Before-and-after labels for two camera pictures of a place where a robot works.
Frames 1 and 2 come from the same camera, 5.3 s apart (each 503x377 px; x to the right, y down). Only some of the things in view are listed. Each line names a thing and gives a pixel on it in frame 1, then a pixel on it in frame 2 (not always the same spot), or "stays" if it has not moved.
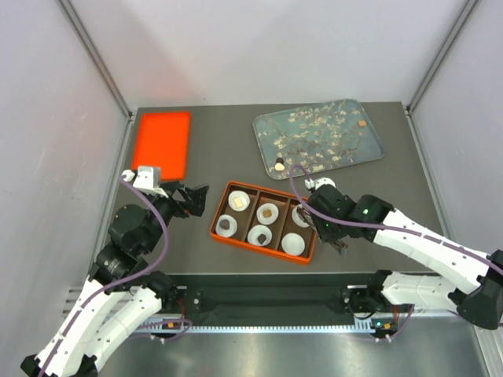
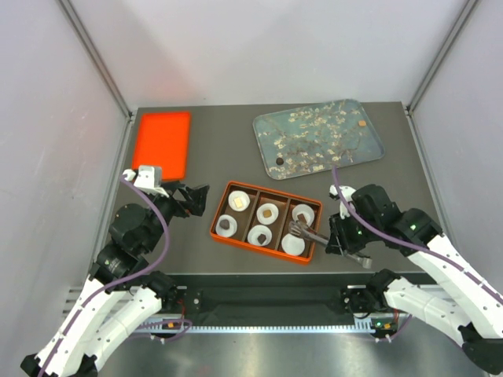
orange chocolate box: [265, 220] stays
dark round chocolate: [225, 224] stays
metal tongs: [335, 243] to [300, 230]
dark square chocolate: [262, 238] stays
